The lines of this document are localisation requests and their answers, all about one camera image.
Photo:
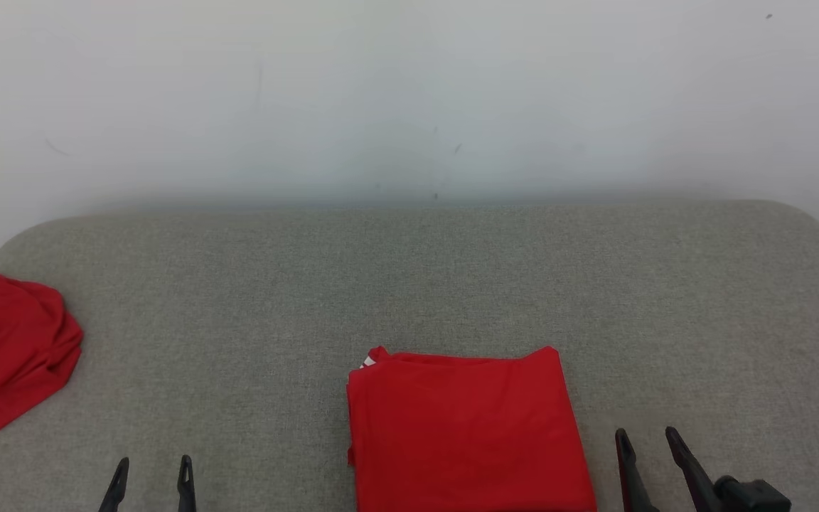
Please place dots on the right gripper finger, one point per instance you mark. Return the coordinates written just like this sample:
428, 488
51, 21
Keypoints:
694, 476
631, 480

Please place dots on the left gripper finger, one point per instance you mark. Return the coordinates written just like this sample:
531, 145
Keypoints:
185, 487
115, 491

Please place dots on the red garment with white panel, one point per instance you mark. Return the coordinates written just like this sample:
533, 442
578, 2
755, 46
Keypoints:
11, 341

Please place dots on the grey fabric sofa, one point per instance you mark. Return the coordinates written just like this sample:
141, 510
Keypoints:
409, 284

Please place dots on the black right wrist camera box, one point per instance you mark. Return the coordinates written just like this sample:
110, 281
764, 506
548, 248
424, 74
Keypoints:
754, 498

